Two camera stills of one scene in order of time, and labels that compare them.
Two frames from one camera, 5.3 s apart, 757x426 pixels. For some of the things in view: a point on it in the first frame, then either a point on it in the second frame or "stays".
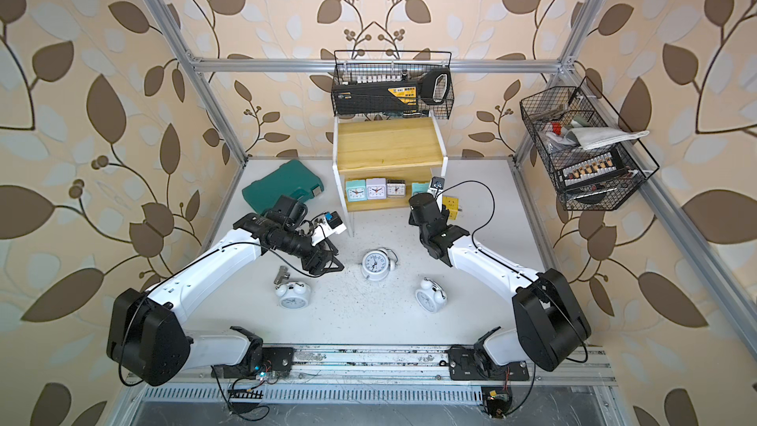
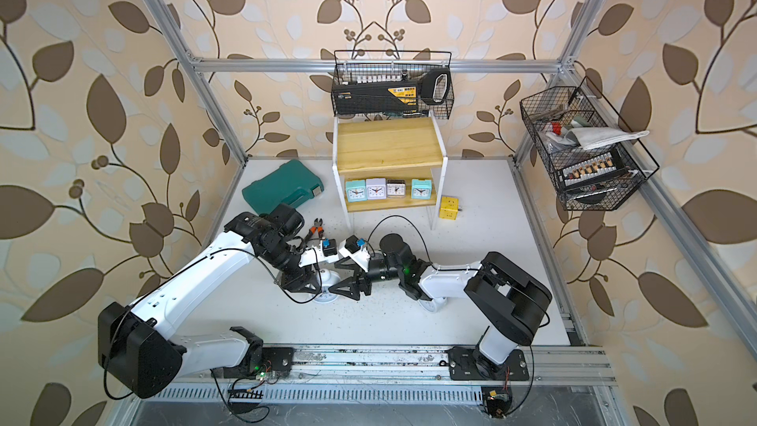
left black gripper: [315, 267] -> [303, 282]
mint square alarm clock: [356, 190] stays
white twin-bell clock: [294, 295] -> [328, 277]
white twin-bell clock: [431, 296] stays
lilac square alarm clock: [376, 188] stays
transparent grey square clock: [395, 188] stays
